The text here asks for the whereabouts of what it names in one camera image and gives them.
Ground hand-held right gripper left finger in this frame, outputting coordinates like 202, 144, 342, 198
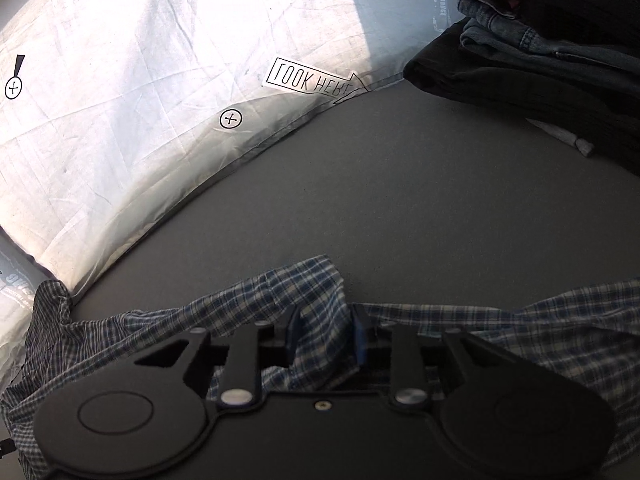
132, 304, 303, 407

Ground dark folded garment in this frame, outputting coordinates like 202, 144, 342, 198
467, 0, 640, 53

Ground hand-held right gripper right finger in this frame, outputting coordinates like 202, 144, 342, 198
349, 304, 507, 407

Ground folded blue jeans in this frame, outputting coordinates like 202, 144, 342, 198
457, 0, 640, 103

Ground folded black pants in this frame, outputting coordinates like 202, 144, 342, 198
402, 27, 640, 177

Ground blue plaid shirt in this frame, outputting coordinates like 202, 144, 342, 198
0, 255, 640, 480

